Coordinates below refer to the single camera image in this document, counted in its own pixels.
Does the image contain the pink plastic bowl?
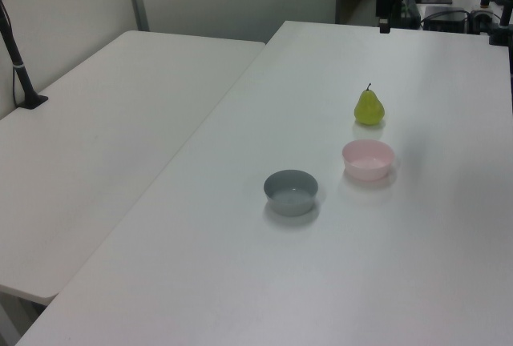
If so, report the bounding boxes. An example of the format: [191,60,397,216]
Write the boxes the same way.
[341,139,396,182]

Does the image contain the white side table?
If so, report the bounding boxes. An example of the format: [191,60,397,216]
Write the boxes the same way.
[0,30,267,346]

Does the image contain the black clamp with pole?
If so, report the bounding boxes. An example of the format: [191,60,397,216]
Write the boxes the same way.
[487,0,513,47]

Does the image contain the dark robot gripper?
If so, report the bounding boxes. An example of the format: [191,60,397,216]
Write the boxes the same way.
[375,0,392,35]

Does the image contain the green yellow pear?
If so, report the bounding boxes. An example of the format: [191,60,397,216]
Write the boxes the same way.
[353,82,386,126]

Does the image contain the grey plastic bowl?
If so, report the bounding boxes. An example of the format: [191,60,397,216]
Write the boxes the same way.
[263,169,319,216]

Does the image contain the black pole stand with base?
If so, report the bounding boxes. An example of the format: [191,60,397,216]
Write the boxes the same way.
[0,0,50,111]

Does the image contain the black control box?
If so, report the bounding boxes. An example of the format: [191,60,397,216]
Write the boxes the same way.
[422,6,471,34]

